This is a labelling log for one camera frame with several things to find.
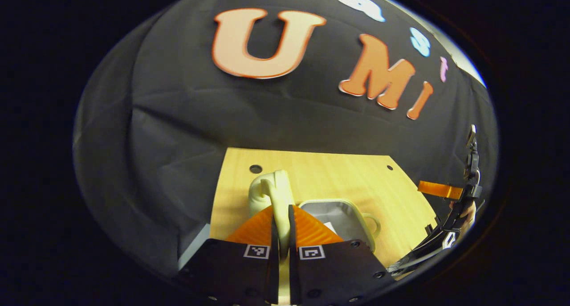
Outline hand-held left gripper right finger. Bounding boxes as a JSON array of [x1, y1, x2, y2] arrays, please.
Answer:
[[288, 204, 398, 306]]

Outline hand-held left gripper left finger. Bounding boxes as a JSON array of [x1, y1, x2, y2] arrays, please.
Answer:
[[175, 206, 280, 306]]

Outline pale yellow suitcase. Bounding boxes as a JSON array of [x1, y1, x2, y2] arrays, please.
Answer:
[[248, 169, 382, 304]]

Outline black backdrop cloth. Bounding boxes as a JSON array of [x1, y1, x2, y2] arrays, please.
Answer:
[[73, 0, 498, 277]]

